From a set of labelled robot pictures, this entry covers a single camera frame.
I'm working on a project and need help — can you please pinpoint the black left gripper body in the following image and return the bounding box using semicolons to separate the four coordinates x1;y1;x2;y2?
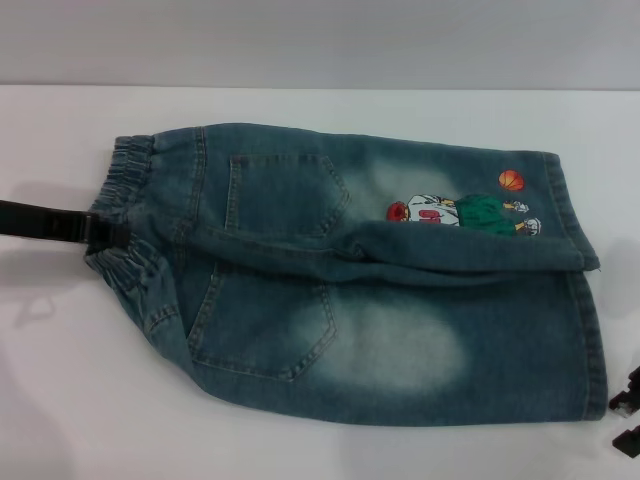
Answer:
0;199;50;237

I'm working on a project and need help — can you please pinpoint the blue denim shorts cartoon print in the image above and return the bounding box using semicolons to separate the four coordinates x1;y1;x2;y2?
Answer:
82;122;609;431

